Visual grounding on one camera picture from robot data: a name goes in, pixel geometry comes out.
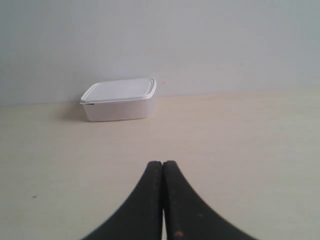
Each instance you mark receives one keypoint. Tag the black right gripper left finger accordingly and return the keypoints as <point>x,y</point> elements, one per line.
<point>140,217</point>

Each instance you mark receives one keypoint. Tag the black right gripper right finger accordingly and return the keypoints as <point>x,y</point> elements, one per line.
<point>187,216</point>

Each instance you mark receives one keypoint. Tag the white lidded plastic container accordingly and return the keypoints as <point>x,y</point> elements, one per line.
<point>119,100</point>

